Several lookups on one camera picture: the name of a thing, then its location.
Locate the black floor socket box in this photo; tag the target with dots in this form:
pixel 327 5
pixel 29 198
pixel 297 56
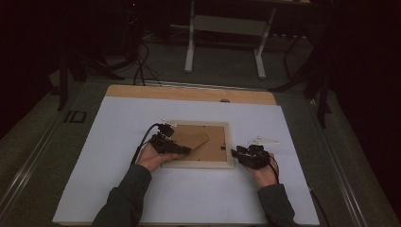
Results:
pixel 75 116

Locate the wooden picture frame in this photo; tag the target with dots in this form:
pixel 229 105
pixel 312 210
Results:
pixel 217 138

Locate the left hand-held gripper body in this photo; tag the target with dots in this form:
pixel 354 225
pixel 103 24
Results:
pixel 160 143

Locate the metal floor rail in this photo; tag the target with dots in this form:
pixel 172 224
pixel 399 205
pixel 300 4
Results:
pixel 201 85
pixel 342 170
pixel 25 171

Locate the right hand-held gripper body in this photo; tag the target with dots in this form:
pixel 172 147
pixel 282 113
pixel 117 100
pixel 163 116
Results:
pixel 255 159

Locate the white table mat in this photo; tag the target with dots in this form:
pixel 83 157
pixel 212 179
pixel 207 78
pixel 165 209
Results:
pixel 195 195

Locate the white metal desk frame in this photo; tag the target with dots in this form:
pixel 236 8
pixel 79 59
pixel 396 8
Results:
pixel 227 24

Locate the black metal stand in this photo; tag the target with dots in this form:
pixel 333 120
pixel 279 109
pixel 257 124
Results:
pixel 63 82
pixel 323 94

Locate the person's left hand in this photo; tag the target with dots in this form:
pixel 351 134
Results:
pixel 151 159

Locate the person's right hand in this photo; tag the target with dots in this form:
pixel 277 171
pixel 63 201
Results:
pixel 266 176

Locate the round table grommet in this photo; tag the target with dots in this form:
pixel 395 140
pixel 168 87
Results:
pixel 224 100

